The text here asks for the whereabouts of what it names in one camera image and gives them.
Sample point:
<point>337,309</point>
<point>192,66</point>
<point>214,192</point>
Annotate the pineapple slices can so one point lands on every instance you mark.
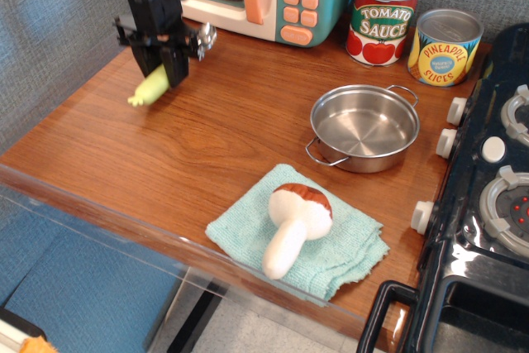
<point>444,46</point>

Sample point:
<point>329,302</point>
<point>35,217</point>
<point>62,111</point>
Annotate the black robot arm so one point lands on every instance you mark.
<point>158,36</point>

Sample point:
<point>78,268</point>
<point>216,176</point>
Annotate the spoon with green handle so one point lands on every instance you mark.
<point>155,84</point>

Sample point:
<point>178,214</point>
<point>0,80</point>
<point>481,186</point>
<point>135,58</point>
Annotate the light blue cloth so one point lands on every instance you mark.
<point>347,254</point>

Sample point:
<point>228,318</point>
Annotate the tomato sauce can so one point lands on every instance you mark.
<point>378,30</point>

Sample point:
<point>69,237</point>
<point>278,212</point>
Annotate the plush mushroom toy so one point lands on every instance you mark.
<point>300,213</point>

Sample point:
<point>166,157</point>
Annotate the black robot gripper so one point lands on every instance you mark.
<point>154,17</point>

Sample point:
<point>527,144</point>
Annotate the stainless steel pan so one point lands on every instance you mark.
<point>363,128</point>

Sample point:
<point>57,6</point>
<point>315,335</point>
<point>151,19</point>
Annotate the black toy stove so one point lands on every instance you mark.
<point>472,292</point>

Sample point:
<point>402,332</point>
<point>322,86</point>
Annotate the orange object at corner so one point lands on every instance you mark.
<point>20,336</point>

